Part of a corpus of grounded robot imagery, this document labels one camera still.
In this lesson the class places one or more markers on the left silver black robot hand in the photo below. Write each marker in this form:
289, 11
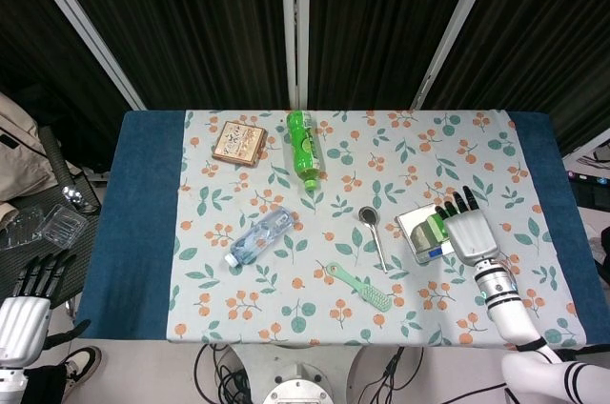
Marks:
21, 328

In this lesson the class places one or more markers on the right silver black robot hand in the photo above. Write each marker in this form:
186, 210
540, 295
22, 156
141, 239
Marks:
472, 237

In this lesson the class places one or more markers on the green toy block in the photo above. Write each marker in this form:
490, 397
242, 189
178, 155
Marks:
436, 230

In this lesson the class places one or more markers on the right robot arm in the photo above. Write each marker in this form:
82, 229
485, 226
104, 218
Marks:
510, 309

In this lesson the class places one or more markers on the silver white robot base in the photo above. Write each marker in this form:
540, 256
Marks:
298, 382

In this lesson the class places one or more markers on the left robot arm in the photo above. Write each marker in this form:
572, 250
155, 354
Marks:
9, 385

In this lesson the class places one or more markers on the silver kitchen scale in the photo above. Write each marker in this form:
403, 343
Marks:
414, 237

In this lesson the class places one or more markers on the white black sneaker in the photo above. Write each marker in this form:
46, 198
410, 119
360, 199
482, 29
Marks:
83, 368

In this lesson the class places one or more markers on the metal spoon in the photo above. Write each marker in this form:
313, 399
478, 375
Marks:
376, 242

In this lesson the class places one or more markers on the clear plastic tray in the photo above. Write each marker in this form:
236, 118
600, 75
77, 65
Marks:
62, 227

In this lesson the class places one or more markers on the green scrubbing brush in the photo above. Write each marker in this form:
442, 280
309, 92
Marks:
362, 287

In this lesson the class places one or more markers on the floral tablecloth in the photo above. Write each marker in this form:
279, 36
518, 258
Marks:
333, 175

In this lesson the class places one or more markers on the blue table cover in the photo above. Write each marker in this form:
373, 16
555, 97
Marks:
133, 223

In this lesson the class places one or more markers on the black chair with chrome joint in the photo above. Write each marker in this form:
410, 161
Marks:
59, 166

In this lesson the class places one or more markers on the beige jacket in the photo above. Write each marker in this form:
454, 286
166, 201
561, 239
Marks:
21, 156

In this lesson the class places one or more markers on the green plastic drink bottle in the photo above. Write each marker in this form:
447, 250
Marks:
304, 147

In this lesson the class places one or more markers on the clear plastic water bottle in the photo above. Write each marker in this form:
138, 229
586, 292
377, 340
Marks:
259, 237

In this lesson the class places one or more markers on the brown square patterned box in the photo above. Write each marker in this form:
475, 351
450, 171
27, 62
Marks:
238, 143

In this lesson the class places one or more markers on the aluminium frame post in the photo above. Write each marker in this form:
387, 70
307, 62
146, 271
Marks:
453, 27
295, 27
81, 27

